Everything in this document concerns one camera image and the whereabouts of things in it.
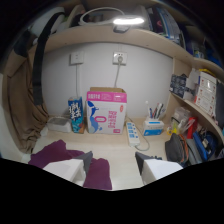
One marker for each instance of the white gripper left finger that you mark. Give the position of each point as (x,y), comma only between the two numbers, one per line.
(68,168)

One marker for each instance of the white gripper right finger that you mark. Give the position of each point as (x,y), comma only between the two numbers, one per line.
(156,169)

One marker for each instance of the white blue power strip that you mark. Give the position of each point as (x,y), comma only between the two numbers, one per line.
(132,133)

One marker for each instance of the dark grey pouch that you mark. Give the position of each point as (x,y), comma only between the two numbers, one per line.
(175,149)

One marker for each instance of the purple cloth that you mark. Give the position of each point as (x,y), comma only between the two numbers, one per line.
(96,168)

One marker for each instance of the blue white pen holder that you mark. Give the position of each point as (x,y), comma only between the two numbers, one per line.
(153,126)

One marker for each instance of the blue bag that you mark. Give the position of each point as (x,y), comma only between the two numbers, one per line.
(204,144)

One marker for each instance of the blue drink carton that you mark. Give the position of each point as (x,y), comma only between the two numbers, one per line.
(76,114)

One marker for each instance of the red item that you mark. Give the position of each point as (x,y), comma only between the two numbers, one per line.
(191,126)

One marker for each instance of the pink white cardboard box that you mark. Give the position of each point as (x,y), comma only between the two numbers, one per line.
(106,111)

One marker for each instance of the dark printed box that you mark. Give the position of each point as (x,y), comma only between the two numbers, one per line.
(178,85)

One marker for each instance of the white red boxes stack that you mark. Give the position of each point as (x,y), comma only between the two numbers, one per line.
(206,91)

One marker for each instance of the wooden shelf board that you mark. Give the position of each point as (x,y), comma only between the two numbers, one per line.
(133,36)

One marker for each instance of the white desk lamp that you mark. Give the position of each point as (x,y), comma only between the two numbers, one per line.
(115,19)

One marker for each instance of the white wall switch plate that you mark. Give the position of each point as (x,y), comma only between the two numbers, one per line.
(76,58)

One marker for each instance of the white wall socket with plug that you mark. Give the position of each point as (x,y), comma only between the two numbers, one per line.
(119,58)

